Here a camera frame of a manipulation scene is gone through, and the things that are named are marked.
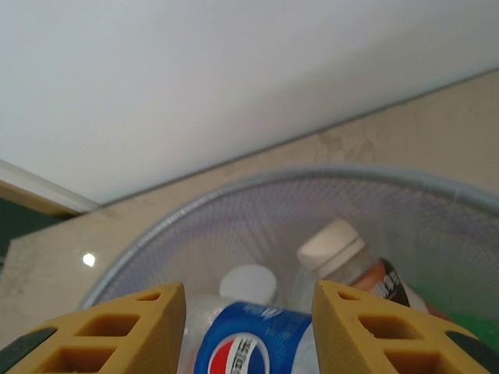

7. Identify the brown coffee drink bottle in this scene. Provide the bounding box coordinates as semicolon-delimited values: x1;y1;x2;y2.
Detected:
296;217;428;312

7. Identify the clear bottle blue Pepsi label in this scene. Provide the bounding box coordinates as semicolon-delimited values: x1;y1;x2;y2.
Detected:
182;294;324;374

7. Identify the white door frame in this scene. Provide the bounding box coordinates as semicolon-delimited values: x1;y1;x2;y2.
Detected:
0;157;101;214

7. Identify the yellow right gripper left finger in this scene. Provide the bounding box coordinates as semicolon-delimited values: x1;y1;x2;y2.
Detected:
0;282;186;374

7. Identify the clear bottle white cap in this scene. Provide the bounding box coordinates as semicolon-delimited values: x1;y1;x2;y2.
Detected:
218;263;278;307

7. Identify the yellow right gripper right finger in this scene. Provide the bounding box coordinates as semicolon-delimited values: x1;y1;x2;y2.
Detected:
313;280;499;374

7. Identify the brown wooden door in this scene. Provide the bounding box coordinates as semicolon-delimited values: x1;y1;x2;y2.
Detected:
0;181;77;219

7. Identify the clear plastic trash bin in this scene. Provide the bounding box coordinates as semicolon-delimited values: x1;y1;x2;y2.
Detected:
80;163;499;374

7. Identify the green plastic soda bottle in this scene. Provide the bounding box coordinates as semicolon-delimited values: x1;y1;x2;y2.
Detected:
412;280;499;346

